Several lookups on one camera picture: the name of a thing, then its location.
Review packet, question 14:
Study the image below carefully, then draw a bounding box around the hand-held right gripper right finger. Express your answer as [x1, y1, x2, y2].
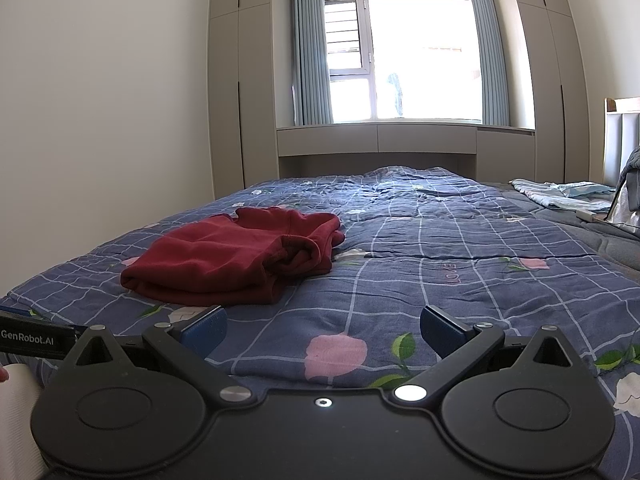
[392, 305, 584, 407]

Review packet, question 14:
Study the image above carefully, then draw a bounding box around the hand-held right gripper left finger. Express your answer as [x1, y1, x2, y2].
[65, 305, 255, 407]

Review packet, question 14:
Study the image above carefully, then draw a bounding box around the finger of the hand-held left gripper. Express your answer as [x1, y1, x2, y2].
[0, 304, 49, 322]

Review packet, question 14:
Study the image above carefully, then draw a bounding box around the red sweater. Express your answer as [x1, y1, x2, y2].
[121, 206, 347, 307]

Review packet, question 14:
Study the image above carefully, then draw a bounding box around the blue checked floral quilt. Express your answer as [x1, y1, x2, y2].
[0, 166, 640, 480]

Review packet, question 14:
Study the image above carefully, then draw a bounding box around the grey quilted bedspread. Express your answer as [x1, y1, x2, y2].
[479, 179, 640, 282]

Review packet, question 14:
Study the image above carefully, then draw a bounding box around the light blue striped cloth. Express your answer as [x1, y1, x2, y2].
[509, 178, 619, 212]

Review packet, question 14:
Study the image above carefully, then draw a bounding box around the beige window seat cabinet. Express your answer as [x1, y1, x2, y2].
[275, 121, 537, 182]

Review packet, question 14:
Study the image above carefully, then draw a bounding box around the grey blanket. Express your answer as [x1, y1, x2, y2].
[604, 146, 640, 239]

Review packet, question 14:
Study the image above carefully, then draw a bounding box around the beige wardrobe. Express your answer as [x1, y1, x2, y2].
[206, 0, 282, 202]
[487, 0, 607, 187]

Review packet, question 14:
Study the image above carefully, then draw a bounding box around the padded headboard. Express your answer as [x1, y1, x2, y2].
[601, 95, 640, 189]

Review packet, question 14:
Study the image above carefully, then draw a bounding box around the window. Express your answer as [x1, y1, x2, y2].
[324, 0, 484, 124]

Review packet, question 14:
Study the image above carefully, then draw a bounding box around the light blue curtain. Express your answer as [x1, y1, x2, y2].
[461, 0, 512, 127]
[289, 0, 335, 127]

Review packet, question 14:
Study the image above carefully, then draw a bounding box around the thin black charger cable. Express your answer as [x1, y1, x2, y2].
[602, 177, 629, 224]

